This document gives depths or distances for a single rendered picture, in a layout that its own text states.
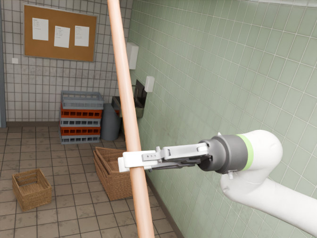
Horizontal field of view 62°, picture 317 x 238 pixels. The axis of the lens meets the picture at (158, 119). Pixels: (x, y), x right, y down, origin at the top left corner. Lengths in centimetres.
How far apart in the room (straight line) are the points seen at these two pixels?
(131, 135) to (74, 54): 401
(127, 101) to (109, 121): 384
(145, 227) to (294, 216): 45
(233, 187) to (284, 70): 122
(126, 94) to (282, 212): 52
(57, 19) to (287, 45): 337
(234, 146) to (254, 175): 13
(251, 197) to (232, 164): 18
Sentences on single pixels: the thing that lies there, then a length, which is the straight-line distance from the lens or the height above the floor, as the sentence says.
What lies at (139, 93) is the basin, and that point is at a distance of 396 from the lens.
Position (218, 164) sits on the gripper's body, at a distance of 63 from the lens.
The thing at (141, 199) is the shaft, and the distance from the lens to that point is 53.
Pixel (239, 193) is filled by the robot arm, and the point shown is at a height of 183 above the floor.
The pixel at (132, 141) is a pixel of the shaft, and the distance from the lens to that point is 56.
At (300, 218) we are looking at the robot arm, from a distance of 84.
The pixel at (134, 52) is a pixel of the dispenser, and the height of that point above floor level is 153.
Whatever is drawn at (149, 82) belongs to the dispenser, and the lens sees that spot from 347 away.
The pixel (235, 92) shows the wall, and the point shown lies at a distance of 218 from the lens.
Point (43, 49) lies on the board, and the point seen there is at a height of 132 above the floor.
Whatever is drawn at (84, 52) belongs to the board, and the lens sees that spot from 454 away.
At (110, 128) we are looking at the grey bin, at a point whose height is 25.
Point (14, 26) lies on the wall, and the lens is 446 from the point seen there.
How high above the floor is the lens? 226
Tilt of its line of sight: 23 degrees down
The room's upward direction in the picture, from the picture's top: 12 degrees clockwise
